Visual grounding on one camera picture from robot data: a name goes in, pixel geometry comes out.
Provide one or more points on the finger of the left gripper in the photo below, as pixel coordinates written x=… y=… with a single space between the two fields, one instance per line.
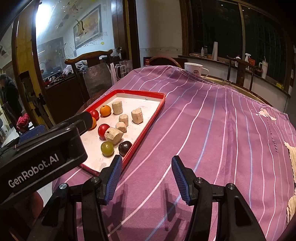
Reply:
x=83 y=122

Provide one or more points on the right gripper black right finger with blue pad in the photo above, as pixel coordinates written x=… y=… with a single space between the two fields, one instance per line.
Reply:
x=197 y=192

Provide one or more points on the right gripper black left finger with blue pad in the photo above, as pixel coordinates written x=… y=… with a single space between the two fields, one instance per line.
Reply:
x=97 y=191

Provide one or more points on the small orange mandarin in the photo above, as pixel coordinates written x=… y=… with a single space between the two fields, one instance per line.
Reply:
x=94 y=123

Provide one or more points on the red tomato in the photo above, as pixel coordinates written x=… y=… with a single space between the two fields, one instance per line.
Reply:
x=95 y=114
x=102 y=129

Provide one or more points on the red tomato back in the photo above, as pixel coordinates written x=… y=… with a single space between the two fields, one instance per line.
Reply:
x=102 y=129

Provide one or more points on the small orange back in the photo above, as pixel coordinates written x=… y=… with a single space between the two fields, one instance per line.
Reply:
x=105 y=111

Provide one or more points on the green grape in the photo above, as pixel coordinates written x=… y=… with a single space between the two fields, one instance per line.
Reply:
x=107 y=148

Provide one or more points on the beige cork cylinder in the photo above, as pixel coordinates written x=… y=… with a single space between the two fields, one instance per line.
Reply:
x=117 y=107

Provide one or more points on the small beige cork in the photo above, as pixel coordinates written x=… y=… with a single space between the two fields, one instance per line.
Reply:
x=121 y=127

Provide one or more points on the dark purple plum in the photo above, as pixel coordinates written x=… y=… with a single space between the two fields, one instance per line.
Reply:
x=124 y=147

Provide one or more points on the beige cork chunk tall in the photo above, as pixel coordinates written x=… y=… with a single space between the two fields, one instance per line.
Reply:
x=137 y=116

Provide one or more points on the red white tray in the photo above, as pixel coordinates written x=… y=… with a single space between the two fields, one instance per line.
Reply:
x=150 y=102

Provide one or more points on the wooden chair left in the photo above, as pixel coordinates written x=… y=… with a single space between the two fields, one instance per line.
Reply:
x=92 y=72

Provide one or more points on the wooden chair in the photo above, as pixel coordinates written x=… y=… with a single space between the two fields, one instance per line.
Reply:
x=92 y=72
x=241 y=70

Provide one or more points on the purple striped tablecloth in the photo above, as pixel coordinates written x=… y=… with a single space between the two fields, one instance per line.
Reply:
x=224 y=136

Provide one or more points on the white mug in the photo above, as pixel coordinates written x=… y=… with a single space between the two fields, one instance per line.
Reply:
x=195 y=69

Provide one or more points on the wooden chair back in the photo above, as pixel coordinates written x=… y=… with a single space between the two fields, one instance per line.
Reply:
x=241 y=70

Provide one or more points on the white paper roll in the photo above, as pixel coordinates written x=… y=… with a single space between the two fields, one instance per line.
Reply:
x=215 y=51

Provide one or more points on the white tumbler with straw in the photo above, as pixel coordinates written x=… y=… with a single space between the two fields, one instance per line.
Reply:
x=264 y=66

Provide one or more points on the white spray bottle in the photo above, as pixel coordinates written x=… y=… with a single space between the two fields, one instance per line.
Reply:
x=247 y=56

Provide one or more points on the framed wall painting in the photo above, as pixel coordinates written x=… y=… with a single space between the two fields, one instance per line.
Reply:
x=89 y=27

